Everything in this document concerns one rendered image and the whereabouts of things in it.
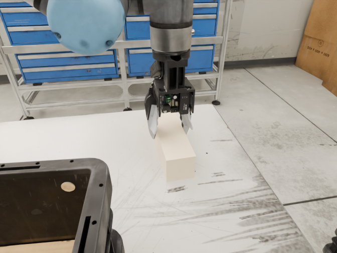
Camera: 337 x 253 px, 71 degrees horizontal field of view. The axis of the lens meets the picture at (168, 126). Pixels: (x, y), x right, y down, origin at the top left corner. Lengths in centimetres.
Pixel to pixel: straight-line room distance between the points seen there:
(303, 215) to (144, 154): 109
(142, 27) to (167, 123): 141
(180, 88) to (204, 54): 163
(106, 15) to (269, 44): 312
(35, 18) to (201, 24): 118
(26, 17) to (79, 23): 172
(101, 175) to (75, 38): 15
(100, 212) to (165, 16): 32
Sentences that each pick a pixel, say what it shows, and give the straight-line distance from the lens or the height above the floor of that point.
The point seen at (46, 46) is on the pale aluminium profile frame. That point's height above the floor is 60.
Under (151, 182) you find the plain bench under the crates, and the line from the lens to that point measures 51.
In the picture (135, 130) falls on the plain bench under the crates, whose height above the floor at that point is 70.
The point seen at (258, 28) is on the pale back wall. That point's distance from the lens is 320.
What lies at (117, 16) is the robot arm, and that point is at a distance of 28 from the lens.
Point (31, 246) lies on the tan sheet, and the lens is 31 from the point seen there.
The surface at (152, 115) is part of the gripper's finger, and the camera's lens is 53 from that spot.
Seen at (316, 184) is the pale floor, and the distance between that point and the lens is 169.
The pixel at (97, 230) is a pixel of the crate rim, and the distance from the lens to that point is 17.
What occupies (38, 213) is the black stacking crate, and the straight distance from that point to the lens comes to 27.
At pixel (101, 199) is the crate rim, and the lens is 19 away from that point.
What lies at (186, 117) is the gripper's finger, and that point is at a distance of 53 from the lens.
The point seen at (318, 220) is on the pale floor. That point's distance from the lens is 151.
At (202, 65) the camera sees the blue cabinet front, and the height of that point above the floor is 38.
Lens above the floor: 107
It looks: 34 degrees down
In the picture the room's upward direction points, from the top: straight up
